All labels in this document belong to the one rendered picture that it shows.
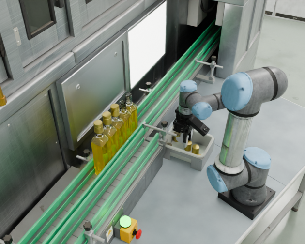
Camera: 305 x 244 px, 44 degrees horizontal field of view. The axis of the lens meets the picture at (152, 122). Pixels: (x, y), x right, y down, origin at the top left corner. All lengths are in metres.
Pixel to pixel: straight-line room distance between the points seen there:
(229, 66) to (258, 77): 1.17
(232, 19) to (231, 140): 1.05
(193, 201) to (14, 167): 0.77
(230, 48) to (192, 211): 1.09
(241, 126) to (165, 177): 0.59
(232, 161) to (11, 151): 0.79
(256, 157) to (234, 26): 0.96
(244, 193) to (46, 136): 0.84
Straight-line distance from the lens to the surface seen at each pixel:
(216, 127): 2.08
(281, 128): 2.15
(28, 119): 1.39
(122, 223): 1.52
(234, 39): 2.32
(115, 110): 1.52
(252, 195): 1.67
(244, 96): 1.21
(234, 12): 2.26
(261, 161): 1.55
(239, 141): 1.37
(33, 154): 1.47
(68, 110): 1.48
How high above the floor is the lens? 2.09
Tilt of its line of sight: 40 degrees down
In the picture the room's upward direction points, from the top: straight up
